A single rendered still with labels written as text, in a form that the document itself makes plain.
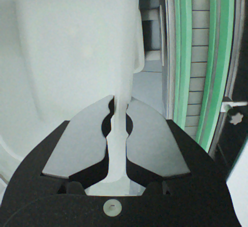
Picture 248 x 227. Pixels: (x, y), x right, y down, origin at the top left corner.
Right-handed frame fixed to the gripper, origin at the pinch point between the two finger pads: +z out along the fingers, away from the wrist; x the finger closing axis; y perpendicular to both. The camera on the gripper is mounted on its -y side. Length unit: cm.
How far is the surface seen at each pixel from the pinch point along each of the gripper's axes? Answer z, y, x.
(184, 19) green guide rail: 14.5, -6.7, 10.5
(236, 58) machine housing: 26.9, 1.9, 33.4
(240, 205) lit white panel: -0.1, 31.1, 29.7
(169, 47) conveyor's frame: 22.3, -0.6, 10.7
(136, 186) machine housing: 30, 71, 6
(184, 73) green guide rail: 14.1, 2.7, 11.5
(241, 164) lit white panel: 7.0, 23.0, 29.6
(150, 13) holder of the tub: 34.7, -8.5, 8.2
